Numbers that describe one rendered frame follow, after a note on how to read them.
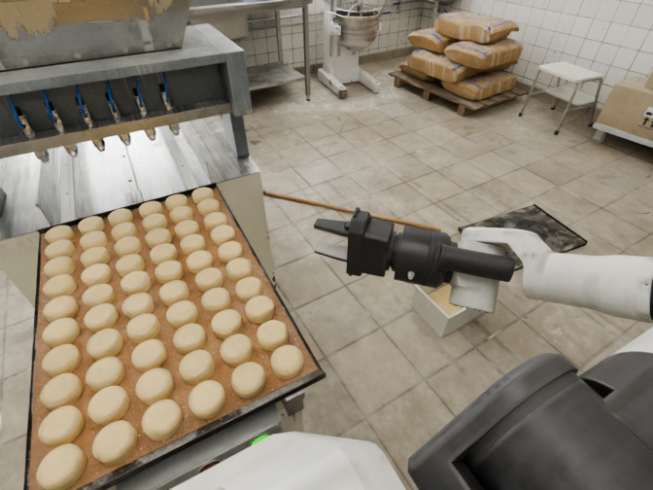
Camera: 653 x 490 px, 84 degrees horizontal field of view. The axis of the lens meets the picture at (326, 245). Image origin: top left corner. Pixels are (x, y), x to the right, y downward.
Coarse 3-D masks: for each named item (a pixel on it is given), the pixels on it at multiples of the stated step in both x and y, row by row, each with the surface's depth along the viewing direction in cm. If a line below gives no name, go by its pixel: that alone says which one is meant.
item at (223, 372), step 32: (192, 288) 70; (224, 288) 70; (128, 320) 64; (160, 320) 64; (288, 320) 64; (128, 352) 59; (256, 352) 59; (128, 384) 55; (224, 384) 55; (128, 416) 52; (192, 416) 52; (32, 448) 49; (32, 480) 46
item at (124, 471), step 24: (288, 312) 65; (288, 384) 55; (240, 408) 53; (192, 432) 50; (216, 432) 50; (144, 456) 48; (168, 456) 48; (24, 480) 46; (96, 480) 46; (120, 480) 46
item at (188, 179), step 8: (160, 128) 121; (168, 128) 121; (168, 136) 117; (168, 144) 113; (176, 144) 113; (168, 152) 121; (176, 152) 109; (176, 160) 105; (184, 160) 105; (176, 168) 112; (184, 168) 102; (184, 176) 99; (192, 176) 99; (184, 184) 102; (192, 184) 96; (296, 392) 54; (288, 400) 53; (296, 400) 54; (288, 408) 56; (296, 408) 58
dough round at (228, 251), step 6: (222, 246) 75; (228, 246) 75; (234, 246) 75; (240, 246) 75; (222, 252) 74; (228, 252) 74; (234, 252) 74; (240, 252) 74; (222, 258) 73; (228, 258) 73; (234, 258) 74
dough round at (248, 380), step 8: (240, 368) 55; (248, 368) 55; (256, 368) 55; (232, 376) 54; (240, 376) 54; (248, 376) 54; (256, 376) 54; (264, 376) 54; (232, 384) 54; (240, 384) 53; (248, 384) 53; (256, 384) 53; (264, 384) 55; (240, 392) 53; (248, 392) 53; (256, 392) 53
